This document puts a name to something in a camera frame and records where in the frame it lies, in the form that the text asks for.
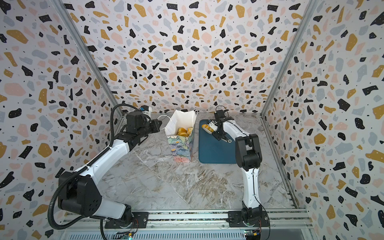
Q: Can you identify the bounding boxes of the cream tongs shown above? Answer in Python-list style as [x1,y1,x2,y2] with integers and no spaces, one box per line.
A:
[207,121,232,144]

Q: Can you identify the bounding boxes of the twisted bread stick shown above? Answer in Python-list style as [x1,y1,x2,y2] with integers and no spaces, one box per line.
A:
[202,124,214,135]

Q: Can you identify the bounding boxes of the floral paper bag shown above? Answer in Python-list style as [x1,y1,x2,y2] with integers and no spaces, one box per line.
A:
[159,110,198,163]

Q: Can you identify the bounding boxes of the small yellow bread roll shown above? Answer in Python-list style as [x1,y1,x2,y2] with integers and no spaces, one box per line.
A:
[177,128,189,137]

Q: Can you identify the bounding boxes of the round bun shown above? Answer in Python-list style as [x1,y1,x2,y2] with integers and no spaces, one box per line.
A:
[187,127,194,136]

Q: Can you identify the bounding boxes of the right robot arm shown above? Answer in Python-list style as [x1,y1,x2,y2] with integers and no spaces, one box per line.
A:
[209,110,263,227]

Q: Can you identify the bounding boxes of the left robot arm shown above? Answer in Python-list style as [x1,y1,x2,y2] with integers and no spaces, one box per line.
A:
[57,111,162,220]

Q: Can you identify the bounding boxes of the teal tray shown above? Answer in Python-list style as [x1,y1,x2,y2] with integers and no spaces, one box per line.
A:
[199,120,236,165]

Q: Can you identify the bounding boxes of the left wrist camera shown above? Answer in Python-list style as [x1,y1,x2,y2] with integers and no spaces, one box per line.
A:
[140,105,152,118]

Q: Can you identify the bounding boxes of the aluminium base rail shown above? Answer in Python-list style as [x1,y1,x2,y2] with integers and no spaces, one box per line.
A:
[58,209,317,240]

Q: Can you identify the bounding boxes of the black corrugated cable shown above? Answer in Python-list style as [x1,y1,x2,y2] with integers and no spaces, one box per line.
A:
[47,103,145,231]

